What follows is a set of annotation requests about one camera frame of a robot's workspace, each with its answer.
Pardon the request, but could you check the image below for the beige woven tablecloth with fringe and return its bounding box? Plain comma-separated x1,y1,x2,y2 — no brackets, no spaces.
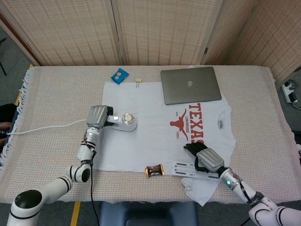
0,64,298,206

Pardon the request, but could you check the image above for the white power strip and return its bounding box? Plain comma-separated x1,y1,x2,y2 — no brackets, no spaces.
282,80,301,104

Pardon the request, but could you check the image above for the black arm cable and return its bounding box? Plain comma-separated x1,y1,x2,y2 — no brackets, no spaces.
237,175,251,226
82,138,103,226

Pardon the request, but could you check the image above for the woven folding screen panel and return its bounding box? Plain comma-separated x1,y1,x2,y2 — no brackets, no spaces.
202,0,301,82
111,0,224,66
0,0,127,67

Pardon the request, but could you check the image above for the blue snack packet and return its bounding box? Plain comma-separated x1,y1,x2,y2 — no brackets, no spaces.
110,67,130,85

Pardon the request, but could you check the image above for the white Texas print t-shirt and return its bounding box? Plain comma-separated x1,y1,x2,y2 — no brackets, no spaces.
93,65,237,207

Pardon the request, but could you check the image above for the brown chocolate snack wrapper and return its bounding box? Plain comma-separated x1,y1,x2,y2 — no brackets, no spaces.
145,164,165,178

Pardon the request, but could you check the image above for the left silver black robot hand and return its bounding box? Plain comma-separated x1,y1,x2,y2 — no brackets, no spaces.
86,105,115,129

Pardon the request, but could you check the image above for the black chair leg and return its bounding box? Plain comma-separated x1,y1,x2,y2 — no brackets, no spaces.
0,37,8,76

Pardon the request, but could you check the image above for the dark clothed bystander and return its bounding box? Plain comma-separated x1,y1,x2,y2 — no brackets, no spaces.
0,105,19,153

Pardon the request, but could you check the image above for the white handheld steam iron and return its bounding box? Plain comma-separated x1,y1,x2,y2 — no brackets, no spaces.
104,112,138,132

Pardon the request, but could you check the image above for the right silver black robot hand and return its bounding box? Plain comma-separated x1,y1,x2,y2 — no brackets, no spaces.
183,142,225,174

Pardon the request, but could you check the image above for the grey closed laptop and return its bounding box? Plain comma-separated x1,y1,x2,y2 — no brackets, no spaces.
160,66,223,105

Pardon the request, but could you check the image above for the white folding laptop stand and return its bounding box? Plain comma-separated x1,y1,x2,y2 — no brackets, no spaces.
171,161,221,182

